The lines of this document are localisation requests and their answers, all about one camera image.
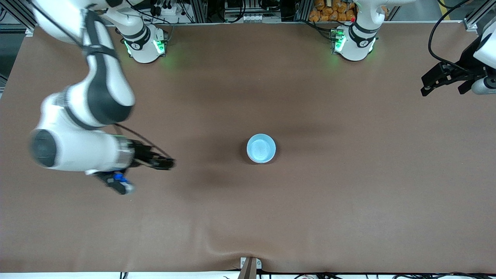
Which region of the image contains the blue bowl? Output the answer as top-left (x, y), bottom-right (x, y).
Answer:
top-left (246, 133), bottom-right (277, 164)

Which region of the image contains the brown table mat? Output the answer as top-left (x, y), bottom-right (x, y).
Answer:
top-left (0, 21), bottom-right (496, 274)

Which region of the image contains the orange packets pile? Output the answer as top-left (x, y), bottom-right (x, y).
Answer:
top-left (309, 0), bottom-right (358, 22)

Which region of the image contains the white power strip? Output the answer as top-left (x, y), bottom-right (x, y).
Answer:
top-left (150, 0), bottom-right (183, 17)

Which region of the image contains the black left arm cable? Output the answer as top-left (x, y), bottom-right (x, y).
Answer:
top-left (428, 0), bottom-right (477, 76)

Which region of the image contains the aluminium frame post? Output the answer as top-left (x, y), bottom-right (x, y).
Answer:
top-left (295, 0), bottom-right (310, 22)
top-left (463, 0), bottom-right (496, 31)
top-left (192, 0), bottom-right (208, 23)

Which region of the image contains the metal table edge bracket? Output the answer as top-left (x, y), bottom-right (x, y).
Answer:
top-left (239, 257), bottom-right (262, 279)

